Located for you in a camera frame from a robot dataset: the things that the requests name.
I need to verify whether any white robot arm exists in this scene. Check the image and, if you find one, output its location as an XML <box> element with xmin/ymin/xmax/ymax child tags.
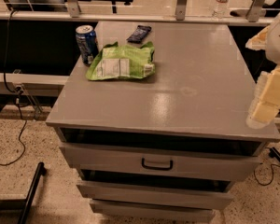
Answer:
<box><xmin>245</xmin><ymin>12</ymin><xmax>280</xmax><ymax>129</ymax></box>

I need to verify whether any green rice chip bag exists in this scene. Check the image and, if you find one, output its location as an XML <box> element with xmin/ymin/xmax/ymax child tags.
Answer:
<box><xmin>86</xmin><ymin>42</ymin><xmax>155</xmax><ymax>81</ymax></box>

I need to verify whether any black floor bar right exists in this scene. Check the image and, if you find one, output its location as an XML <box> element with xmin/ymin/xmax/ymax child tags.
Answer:
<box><xmin>269</xmin><ymin>147</ymin><xmax>280</xmax><ymax>162</ymax></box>

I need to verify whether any black floor bar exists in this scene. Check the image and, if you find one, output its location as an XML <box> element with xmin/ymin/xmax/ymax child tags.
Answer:
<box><xmin>17</xmin><ymin>162</ymin><xmax>47</xmax><ymax>224</ymax></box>
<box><xmin>269</xmin><ymin>147</ymin><xmax>280</xmax><ymax>162</ymax></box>

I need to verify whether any clear plastic water bottle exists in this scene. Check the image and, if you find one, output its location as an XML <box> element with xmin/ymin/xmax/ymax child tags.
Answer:
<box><xmin>212</xmin><ymin>0</ymin><xmax>229</xmax><ymax>21</ymax></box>

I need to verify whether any grey drawer cabinet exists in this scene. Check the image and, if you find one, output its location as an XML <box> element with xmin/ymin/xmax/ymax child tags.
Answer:
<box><xmin>45</xmin><ymin>21</ymin><xmax>280</xmax><ymax>224</ymax></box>

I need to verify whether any dark blue snack bar wrapper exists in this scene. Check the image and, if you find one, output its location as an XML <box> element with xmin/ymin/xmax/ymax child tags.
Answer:
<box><xmin>127</xmin><ymin>25</ymin><xmax>151</xmax><ymax>44</ymax></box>

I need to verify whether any bottom grey drawer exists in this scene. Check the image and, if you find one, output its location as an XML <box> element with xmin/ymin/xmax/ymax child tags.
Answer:
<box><xmin>90</xmin><ymin>200</ymin><xmax>215</xmax><ymax>223</ymax></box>

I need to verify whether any grey drawer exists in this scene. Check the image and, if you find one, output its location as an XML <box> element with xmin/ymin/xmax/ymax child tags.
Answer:
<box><xmin>90</xmin><ymin>200</ymin><xmax>215</xmax><ymax>223</ymax></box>
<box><xmin>60</xmin><ymin>143</ymin><xmax>259</xmax><ymax>181</ymax></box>
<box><xmin>77</xmin><ymin>180</ymin><xmax>232</xmax><ymax>210</ymax></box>

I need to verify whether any top grey drawer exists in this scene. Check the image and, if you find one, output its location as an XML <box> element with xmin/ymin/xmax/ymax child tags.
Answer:
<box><xmin>60</xmin><ymin>143</ymin><xmax>259</xmax><ymax>181</ymax></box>

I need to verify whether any middle grey drawer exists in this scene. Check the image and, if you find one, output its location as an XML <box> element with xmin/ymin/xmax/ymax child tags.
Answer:
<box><xmin>77</xmin><ymin>180</ymin><xmax>232</xmax><ymax>210</ymax></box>

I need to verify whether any blue soda can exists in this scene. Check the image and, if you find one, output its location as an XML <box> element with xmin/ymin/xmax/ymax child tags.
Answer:
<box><xmin>76</xmin><ymin>25</ymin><xmax>98</xmax><ymax>65</ymax></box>

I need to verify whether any black floor bar left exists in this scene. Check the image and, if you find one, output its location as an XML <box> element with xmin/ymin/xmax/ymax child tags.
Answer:
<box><xmin>17</xmin><ymin>162</ymin><xmax>47</xmax><ymax>224</ymax></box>

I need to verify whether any black cable right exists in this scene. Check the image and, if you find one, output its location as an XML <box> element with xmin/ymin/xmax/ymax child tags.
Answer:
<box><xmin>253</xmin><ymin>147</ymin><xmax>280</xmax><ymax>187</ymax></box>

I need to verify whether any black cable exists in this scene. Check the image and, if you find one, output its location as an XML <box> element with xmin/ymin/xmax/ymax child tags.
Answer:
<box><xmin>253</xmin><ymin>147</ymin><xmax>280</xmax><ymax>187</ymax></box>
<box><xmin>0</xmin><ymin>9</ymin><xmax>28</xmax><ymax>167</ymax></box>

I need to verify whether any black drawer handle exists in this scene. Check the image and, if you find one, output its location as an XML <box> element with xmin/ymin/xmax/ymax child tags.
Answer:
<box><xmin>141</xmin><ymin>158</ymin><xmax>174</xmax><ymax>171</ymax></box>

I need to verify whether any grey metal railing frame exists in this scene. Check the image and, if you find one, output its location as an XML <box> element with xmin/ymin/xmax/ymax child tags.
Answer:
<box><xmin>0</xmin><ymin>0</ymin><xmax>280</xmax><ymax>26</ymax></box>

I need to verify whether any black cable left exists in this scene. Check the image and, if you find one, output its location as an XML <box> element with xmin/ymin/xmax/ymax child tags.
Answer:
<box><xmin>0</xmin><ymin>9</ymin><xmax>28</xmax><ymax>167</ymax></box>

